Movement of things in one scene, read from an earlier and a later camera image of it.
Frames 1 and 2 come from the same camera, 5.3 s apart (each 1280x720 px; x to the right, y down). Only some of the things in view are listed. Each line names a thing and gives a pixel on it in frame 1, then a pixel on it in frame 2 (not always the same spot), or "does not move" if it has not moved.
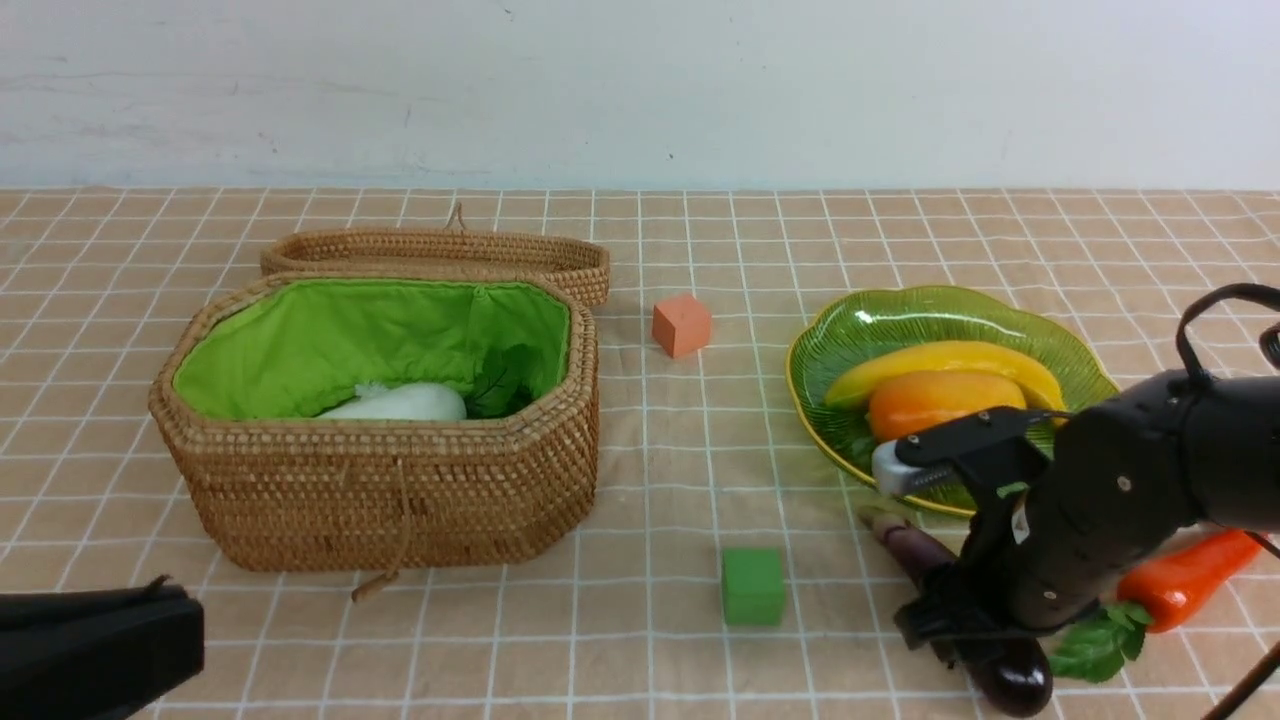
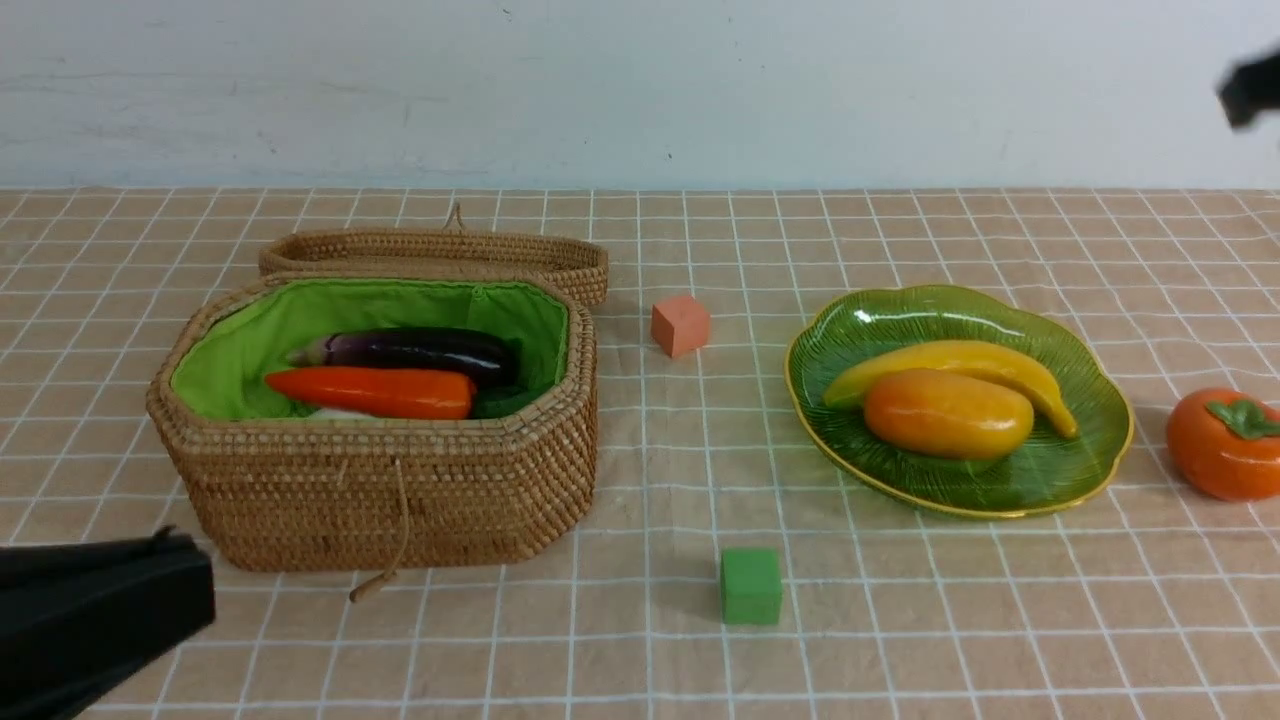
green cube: [754, 586] does not move
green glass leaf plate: [840, 331] does not move
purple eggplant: [1015, 676] → [491, 359]
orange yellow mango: [910, 402] does not move
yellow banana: [1032, 375] does not move
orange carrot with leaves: [1153, 597] → [379, 392]
